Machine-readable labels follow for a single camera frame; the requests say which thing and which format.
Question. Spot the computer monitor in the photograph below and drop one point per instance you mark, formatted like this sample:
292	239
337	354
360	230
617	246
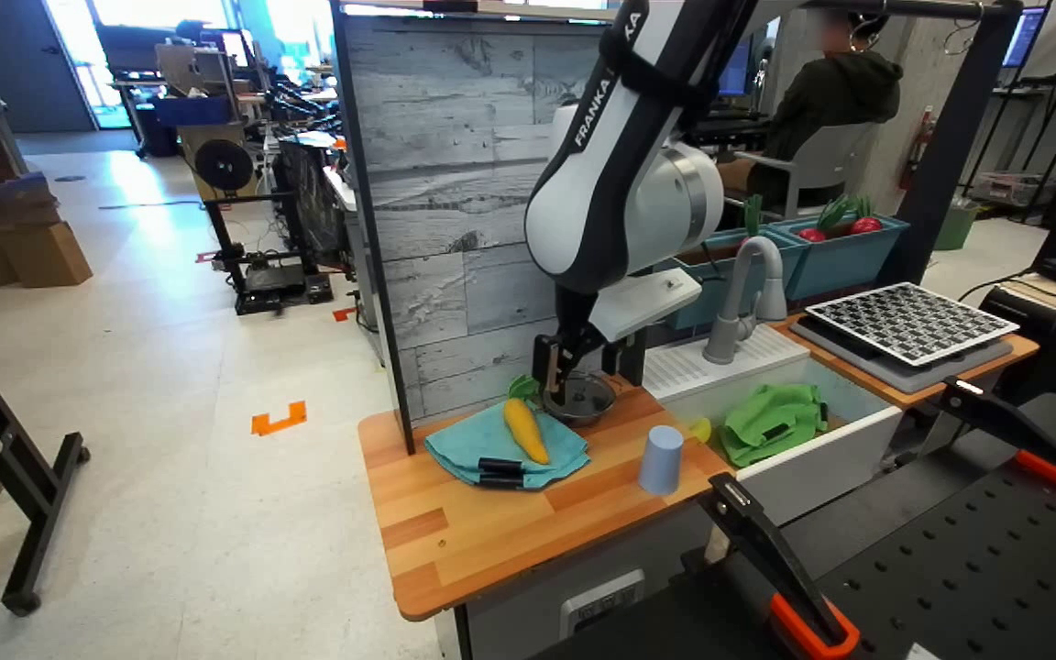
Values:
737	70

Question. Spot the teal storage bin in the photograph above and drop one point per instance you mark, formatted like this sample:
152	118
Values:
713	267
832	267

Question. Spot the black orange clamp far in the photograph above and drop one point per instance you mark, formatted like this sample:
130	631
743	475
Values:
1031	445

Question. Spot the black small clip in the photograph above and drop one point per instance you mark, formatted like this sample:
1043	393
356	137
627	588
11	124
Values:
498	468

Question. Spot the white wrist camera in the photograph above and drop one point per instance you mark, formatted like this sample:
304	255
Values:
639	302

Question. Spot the green cloth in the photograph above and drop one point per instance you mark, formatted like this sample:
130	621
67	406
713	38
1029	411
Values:
770	418

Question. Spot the red toy radish left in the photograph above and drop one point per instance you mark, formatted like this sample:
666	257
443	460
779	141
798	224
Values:
839	218

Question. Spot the checkerboard calibration board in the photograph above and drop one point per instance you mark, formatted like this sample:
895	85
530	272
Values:
906	324

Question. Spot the yellow toy corn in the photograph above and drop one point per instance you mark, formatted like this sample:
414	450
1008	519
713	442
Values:
526	429

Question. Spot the white toy sink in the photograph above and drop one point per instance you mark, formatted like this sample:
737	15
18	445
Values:
801	477

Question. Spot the black orange clamp near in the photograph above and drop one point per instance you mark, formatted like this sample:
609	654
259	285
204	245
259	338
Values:
798	611

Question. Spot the teal storage bin left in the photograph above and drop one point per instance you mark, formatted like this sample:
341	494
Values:
713	267

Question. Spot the teal storage bin right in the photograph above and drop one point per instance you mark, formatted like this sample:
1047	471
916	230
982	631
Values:
832	267

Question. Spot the black orange clamp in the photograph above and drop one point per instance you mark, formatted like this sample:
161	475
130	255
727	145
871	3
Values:
798	611
1031	445

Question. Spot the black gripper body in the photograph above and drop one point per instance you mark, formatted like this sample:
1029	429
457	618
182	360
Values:
576	334

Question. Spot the black perforated board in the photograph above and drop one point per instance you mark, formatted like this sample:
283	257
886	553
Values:
966	580

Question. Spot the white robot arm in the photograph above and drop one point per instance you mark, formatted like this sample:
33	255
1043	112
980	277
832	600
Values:
622	191

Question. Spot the light blue plastic cup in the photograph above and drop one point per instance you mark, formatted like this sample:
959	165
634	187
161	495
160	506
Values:
662	460

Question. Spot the seated person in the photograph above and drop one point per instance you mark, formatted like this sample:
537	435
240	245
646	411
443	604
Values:
843	85

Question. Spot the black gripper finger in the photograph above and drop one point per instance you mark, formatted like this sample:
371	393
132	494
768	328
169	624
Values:
597	384
553	393

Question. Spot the wood-pattern backdrop panel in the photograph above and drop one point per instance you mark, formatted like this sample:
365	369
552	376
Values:
448	127

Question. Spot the grey toy faucet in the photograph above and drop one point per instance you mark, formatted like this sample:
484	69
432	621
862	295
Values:
737	310

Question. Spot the black stand frame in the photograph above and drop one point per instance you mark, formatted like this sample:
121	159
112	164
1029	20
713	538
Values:
39	488

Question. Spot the cardboard box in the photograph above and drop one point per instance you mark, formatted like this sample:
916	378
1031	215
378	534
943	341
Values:
39	246

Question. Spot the teal cloth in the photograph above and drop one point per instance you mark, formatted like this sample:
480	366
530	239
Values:
484	435

